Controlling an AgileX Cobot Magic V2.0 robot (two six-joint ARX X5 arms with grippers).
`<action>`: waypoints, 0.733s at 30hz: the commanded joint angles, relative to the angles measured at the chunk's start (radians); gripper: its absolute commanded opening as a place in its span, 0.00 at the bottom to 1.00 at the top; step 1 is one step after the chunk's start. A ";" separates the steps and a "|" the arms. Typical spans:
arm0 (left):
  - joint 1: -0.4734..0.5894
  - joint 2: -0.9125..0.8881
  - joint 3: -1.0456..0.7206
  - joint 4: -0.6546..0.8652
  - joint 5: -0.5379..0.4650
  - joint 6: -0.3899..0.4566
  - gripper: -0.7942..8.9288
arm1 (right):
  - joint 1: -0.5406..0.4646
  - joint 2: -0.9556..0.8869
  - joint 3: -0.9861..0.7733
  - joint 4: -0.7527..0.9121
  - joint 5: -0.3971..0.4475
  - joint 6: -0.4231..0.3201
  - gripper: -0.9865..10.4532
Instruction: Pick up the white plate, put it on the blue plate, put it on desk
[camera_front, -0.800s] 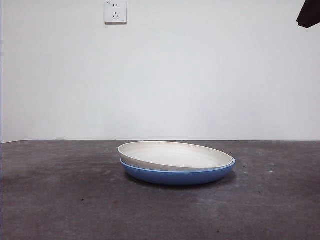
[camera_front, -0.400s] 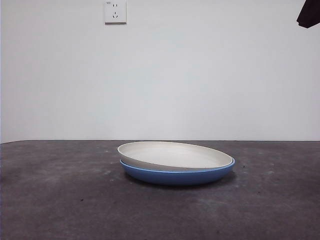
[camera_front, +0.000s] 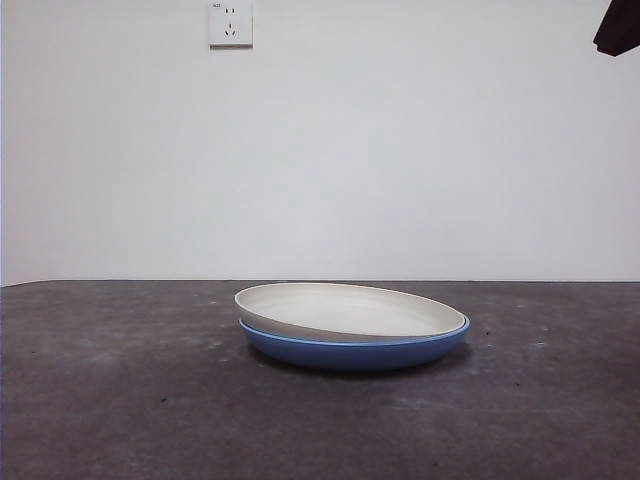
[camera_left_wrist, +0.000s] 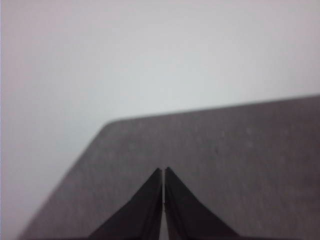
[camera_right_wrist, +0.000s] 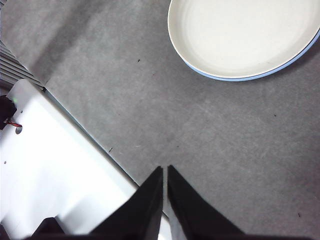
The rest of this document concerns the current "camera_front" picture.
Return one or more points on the blue plate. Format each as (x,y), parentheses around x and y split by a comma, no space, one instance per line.
(350,356)

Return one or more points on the white wall socket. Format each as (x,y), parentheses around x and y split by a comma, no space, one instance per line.
(231,25)

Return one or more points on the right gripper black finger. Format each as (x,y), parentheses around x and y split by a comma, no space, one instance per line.
(620,30)

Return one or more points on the white plate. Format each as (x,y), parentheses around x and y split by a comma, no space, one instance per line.
(340,310)

